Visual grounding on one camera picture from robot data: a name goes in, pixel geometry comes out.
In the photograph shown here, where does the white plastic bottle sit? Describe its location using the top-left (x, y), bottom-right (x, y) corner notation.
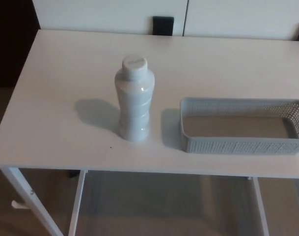
top-left (114, 56), bottom-right (156, 143)

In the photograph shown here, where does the dark brown cupboard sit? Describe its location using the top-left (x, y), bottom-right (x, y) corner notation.
top-left (0, 0), bottom-right (40, 89)

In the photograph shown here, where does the white peg hook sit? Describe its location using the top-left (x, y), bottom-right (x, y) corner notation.
top-left (11, 200), bottom-right (30, 211)

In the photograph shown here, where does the grey perforated plastic basket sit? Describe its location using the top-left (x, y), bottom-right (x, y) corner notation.
top-left (179, 96), bottom-right (299, 156)

